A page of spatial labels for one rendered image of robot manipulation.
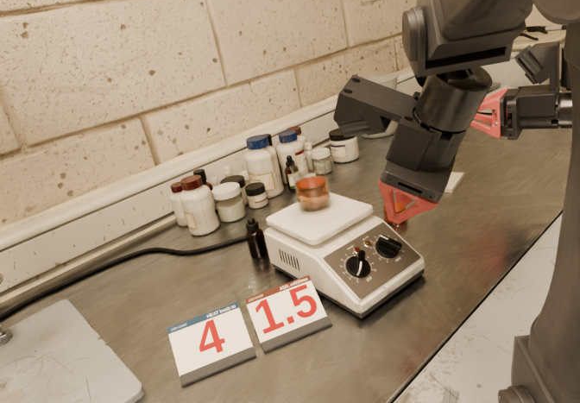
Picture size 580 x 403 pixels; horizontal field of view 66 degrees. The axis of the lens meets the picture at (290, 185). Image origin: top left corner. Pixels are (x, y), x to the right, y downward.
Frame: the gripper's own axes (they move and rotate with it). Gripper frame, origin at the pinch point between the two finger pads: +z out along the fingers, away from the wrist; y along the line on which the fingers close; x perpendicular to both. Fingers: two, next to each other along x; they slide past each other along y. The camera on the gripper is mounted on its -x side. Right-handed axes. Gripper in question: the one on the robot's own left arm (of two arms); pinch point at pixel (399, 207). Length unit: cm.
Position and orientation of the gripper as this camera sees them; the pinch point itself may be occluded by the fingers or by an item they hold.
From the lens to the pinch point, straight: 57.3
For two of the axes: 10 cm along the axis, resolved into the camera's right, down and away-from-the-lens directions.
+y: -4.3, 6.2, -6.6
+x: 8.9, 3.9, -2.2
